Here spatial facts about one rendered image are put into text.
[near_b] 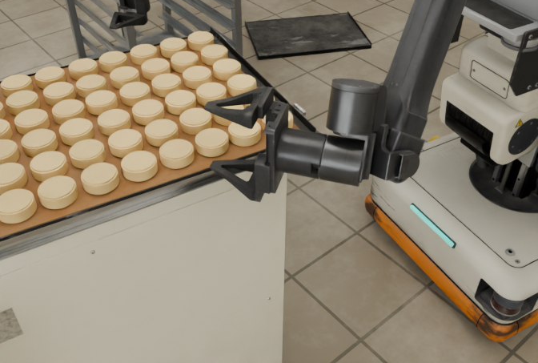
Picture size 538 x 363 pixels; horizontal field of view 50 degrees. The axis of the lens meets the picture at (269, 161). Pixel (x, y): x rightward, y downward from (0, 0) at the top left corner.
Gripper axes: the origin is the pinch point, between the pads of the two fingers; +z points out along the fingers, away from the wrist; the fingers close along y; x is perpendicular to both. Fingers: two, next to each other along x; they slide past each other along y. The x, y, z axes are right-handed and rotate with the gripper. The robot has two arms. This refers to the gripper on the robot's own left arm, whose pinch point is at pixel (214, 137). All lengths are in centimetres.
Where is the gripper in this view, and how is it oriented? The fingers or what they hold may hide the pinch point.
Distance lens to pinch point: 75.5
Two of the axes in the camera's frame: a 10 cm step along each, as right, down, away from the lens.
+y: 0.1, 7.7, 6.4
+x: 2.9, -6.1, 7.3
